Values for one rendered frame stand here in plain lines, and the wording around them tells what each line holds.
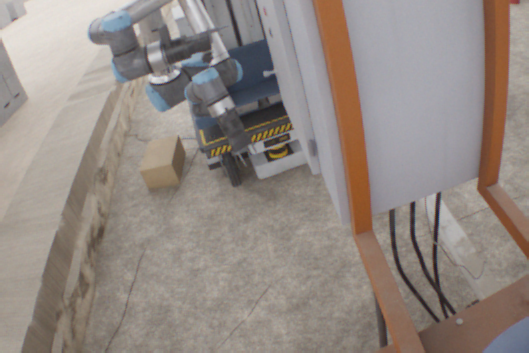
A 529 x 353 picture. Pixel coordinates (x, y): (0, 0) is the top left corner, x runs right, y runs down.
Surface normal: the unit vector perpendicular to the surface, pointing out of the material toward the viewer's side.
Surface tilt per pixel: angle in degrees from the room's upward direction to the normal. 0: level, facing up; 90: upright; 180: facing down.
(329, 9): 90
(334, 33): 90
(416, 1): 90
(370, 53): 90
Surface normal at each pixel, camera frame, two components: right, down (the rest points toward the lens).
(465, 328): -0.23, -0.81
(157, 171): 0.04, 0.55
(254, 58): 0.26, 0.48
